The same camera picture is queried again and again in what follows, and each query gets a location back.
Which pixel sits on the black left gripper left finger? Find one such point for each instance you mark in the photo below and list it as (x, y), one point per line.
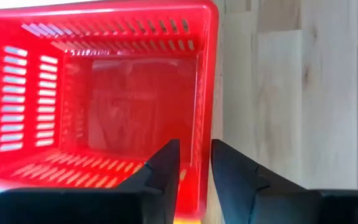
(154, 193)

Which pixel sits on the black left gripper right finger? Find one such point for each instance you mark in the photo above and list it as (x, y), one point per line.
(244, 193)

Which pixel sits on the red slotted plastic basket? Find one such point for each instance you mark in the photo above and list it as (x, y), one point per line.
(120, 109)

